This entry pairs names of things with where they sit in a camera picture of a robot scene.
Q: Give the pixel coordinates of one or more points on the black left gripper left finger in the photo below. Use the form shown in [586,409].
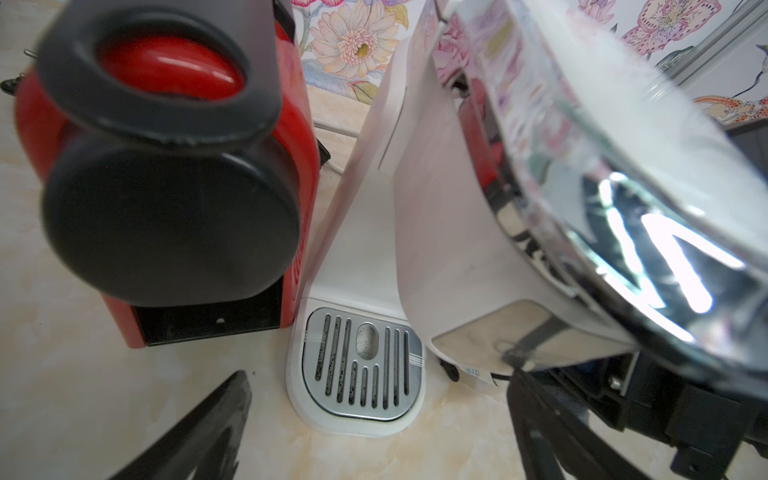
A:
[202,445]

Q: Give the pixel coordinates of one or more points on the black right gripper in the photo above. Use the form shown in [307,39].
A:
[632,392]

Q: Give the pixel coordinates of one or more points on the black coffee machine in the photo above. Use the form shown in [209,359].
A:
[751,138]

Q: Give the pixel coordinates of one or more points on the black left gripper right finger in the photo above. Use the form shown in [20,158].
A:
[552,441]

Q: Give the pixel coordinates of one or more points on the white coffee machine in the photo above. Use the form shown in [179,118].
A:
[528,193]

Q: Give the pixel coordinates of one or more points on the red Nespresso coffee machine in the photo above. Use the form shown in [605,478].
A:
[175,146]

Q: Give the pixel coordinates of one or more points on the aluminium corner post right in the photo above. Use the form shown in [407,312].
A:
[745,18]

